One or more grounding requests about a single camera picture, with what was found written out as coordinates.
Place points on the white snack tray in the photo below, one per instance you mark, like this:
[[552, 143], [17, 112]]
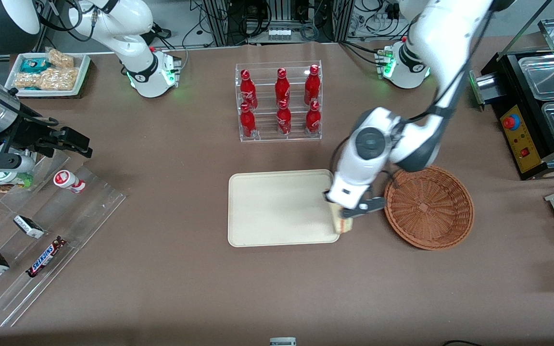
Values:
[[84, 65]]

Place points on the clear acrylic step display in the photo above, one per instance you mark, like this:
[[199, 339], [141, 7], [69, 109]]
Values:
[[89, 211]]

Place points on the white grey device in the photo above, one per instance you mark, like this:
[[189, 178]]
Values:
[[283, 341]]

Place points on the cream rectangular plastic tray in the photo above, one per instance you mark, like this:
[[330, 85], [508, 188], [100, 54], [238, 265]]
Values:
[[277, 206]]

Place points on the clear bag of rice crackers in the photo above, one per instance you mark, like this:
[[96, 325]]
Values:
[[60, 58], [58, 79], [26, 80]]

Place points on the brown snickers bar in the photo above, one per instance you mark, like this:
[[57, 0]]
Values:
[[45, 257]]

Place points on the aluminium frame post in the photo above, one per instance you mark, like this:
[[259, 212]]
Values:
[[342, 19], [217, 21]]

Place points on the white red yogurt bottle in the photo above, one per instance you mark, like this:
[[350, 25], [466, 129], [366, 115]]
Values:
[[69, 181]]

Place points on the brown round wicker basket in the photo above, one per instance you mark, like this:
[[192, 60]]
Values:
[[431, 211]]

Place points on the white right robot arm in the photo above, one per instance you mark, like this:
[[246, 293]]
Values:
[[132, 29]]

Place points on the green white snack cup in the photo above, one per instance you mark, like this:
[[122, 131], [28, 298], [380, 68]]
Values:
[[5, 179]]

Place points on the white power strip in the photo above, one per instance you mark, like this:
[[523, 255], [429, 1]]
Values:
[[279, 33]]

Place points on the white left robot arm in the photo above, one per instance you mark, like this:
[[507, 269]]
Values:
[[443, 29]]

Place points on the clear acrylic bottle rack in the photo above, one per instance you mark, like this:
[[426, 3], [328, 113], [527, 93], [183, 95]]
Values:
[[265, 136]]

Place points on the red cola bottle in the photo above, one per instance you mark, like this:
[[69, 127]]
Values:
[[312, 82], [282, 85], [312, 118], [247, 87], [247, 122], [283, 120]]

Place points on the teal snack packet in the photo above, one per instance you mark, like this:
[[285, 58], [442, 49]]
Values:
[[34, 65]]

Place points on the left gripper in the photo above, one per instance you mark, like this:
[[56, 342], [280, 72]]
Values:
[[326, 197]]

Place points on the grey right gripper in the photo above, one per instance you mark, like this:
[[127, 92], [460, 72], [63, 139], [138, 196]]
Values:
[[26, 132]]

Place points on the black food warmer machine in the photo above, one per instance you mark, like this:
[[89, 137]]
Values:
[[517, 129]]

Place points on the triangle sandwich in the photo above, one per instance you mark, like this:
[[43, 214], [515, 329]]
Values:
[[343, 225]]

